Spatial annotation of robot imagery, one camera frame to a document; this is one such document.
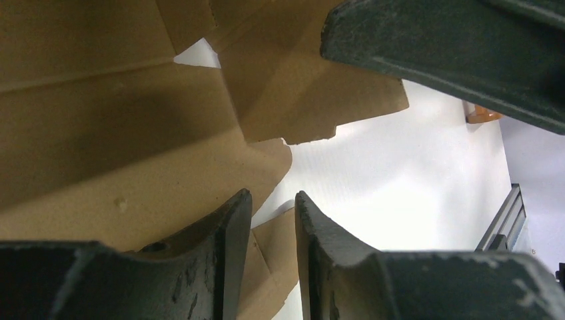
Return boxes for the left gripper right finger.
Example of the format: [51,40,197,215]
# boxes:
[294,191,564,319]

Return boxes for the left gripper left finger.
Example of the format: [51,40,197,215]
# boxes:
[1,189,252,319]

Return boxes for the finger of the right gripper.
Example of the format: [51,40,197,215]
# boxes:
[320,1,564,135]

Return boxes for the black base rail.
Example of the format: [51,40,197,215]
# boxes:
[475,183,527,251]

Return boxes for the brown cardboard box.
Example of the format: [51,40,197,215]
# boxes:
[1,1,408,319]

